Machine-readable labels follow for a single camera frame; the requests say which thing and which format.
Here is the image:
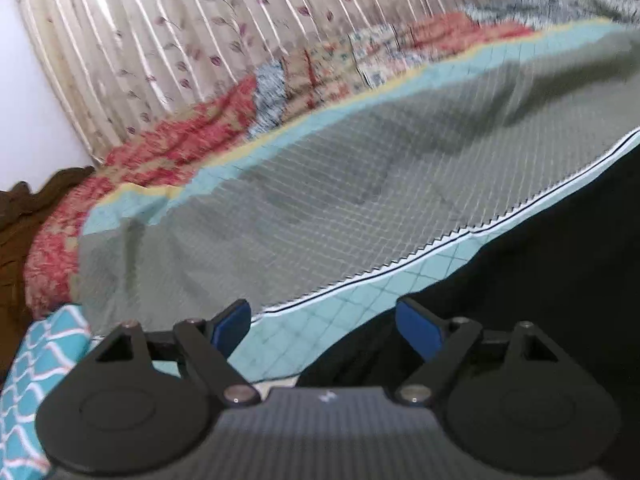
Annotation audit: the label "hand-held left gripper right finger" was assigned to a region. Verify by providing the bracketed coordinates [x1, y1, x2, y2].
[395, 296, 559, 407]

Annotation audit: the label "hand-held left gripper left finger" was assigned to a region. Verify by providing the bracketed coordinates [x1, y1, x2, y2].
[93, 299, 262, 407]

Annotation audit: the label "black pants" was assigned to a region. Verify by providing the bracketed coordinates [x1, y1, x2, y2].
[295, 141, 640, 392]

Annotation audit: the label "teal and grey patterned bedsheet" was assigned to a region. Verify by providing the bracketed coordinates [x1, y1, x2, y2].
[72, 15, 640, 382]

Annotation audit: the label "teal white lattice pillow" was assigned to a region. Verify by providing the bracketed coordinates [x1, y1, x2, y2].
[0, 304, 94, 477]

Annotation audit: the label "red floral patchwork quilt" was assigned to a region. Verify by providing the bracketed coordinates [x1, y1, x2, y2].
[24, 0, 640, 319]

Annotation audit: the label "dark wooden headboard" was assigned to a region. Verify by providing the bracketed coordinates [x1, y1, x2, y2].
[0, 167, 97, 377]

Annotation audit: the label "beige floral pleated curtain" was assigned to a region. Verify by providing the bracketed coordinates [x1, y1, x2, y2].
[12, 0, 532, 169]

